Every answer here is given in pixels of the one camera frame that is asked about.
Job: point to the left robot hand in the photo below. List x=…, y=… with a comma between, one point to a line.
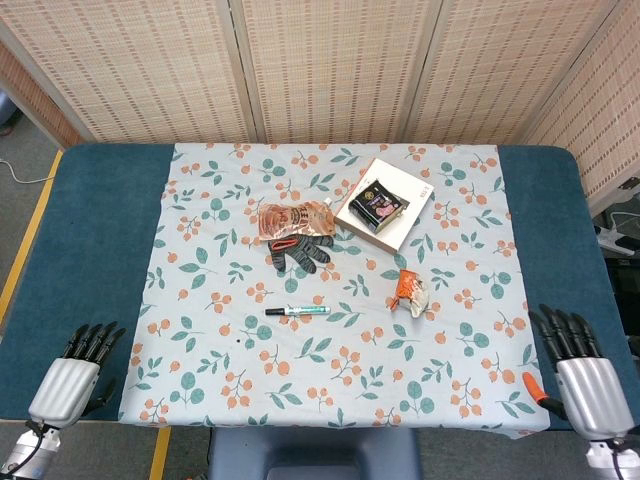
x=67, y=387

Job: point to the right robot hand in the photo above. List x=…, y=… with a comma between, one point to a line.
x=592, y=395

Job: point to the green white marker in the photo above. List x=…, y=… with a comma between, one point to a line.
x=307, y=310

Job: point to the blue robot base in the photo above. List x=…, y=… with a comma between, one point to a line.
x=315, y=455

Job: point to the white power strip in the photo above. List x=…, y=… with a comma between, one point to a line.
x=612, y=237

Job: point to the crumpled orange white wrapper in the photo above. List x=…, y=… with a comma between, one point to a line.
x=407, y=292

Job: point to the floral tablecloth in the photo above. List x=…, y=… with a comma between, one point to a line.
x=330, y=370

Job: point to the orange foil snack pouch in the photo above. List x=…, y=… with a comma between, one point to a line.
x=290, y=220

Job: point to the woven bamboo screen panel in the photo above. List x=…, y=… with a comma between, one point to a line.
x=605, y=115
x=135, y=70
x=505, y=70
x=35, y=100
x=335, y=70

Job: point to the white flat box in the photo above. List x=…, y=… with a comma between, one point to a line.
x=400, y=182

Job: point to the black luncheon meat can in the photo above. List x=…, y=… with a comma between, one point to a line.
x=377, y=205

